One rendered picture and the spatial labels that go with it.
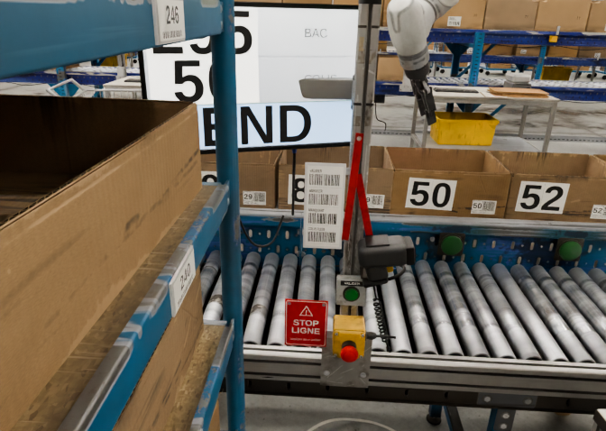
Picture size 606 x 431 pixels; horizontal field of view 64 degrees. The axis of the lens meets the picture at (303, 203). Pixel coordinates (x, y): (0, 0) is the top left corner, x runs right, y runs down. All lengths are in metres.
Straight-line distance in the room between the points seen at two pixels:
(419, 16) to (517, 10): 5.00
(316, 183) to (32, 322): 0.79
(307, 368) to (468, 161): 1.10
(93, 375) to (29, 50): 0.18
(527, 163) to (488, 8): 4.39
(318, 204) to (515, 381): 0.67
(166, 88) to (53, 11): 0.79
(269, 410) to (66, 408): 1.89
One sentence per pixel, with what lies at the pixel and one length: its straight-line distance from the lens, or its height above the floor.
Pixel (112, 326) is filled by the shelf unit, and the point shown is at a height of 1.34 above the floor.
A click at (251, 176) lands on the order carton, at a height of 1.00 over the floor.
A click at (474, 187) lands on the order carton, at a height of 1.00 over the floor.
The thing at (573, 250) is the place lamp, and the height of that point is 0.82.
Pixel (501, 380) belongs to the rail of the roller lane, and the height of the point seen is 0.71.
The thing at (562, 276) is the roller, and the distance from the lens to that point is 1.81.
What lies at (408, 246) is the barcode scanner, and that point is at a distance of 1.03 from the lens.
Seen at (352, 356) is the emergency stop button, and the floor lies 0.84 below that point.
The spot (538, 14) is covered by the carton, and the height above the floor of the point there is 1.55.
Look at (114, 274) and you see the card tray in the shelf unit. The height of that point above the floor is 1.36.
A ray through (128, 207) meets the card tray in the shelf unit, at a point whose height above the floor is 1.40.
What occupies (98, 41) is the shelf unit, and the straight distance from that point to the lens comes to 0.27.
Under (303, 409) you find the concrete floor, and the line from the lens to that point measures 2.18.
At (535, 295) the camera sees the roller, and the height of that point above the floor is 0.74.
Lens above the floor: 1.54
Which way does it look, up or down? 22 degrees down
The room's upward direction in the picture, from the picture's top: 1 degrees clockwise
